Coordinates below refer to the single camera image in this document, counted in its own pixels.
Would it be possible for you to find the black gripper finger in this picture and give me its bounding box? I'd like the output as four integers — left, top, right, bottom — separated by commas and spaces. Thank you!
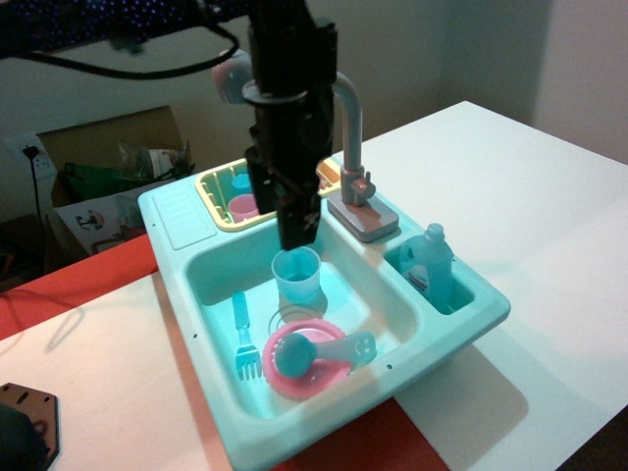
277, 189, 321, 249
244, 146, 278, 215

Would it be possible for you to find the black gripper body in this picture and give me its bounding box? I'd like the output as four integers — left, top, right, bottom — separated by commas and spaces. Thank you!
244, 14, 338, 194

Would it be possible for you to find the grey toy faucet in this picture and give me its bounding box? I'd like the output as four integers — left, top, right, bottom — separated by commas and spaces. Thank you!
212, 50, 398, 242

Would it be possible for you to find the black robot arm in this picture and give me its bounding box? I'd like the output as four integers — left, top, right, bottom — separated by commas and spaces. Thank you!
1, 1, 338, 250

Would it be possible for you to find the small blue cup in rack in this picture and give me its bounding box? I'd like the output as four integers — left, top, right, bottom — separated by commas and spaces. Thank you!
232, 173, 252, 196

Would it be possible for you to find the pink cup in rack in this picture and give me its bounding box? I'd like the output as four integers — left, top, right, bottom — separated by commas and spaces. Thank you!
228, 193, 259, 223

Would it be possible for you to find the yellow dish rack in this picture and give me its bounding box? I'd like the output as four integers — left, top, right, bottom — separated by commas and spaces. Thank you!
194, 158, 340, 233

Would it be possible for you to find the blue cup in sink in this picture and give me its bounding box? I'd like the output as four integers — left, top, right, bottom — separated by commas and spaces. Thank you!
271, 246, 321, 303

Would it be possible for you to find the teal toy sink basin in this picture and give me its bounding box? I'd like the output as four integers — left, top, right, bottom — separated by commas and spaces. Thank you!
138, 174, 510, 470

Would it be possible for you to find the blue dish soap bottle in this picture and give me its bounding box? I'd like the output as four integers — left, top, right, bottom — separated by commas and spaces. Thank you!
398, 223, 453, 312

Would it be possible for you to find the blue toy spoon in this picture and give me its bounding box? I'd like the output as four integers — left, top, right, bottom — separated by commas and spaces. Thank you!
275, 332, 377, 378

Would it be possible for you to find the blue toy fork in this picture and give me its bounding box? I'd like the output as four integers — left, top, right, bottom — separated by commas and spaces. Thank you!
232, 291, 262, 381

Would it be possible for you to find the pink toy plate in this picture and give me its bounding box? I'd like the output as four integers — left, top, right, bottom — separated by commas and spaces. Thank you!
262, 318, 350, 399

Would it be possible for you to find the cardboard box with clutter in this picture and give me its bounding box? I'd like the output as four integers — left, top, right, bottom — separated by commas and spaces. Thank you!
39, 106, 194, 256

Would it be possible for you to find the red mat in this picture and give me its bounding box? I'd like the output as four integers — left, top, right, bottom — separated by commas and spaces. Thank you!
1, 235, 158, 340

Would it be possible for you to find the black cable loop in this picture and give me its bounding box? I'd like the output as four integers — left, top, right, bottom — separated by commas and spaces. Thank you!
19, 22, 241, 80

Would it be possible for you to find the white wall outlet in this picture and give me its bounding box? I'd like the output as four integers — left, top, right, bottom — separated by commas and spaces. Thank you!
3, 132, 57, 182

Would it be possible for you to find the black power cord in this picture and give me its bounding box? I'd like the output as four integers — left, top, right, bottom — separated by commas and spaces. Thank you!
21, 144, 46, 236

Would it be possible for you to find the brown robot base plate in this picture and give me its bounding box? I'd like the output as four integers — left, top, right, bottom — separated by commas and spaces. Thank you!
1, 383, 60, 470

